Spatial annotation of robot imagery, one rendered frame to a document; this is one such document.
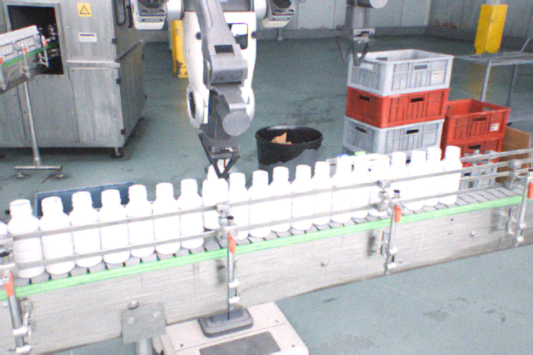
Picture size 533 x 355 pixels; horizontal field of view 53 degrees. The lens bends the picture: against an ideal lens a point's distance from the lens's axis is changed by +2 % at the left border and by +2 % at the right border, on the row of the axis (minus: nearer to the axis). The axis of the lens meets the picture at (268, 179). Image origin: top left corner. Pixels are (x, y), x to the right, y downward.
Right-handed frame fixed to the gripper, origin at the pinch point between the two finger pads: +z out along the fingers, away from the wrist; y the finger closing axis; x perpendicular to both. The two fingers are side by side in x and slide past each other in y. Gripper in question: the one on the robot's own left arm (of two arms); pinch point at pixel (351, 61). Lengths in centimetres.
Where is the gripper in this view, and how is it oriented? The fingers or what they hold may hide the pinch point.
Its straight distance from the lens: 150.2
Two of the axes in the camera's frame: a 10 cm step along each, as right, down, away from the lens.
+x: -9.3, 1.2, -3.6
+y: -3.8, -3.5, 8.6
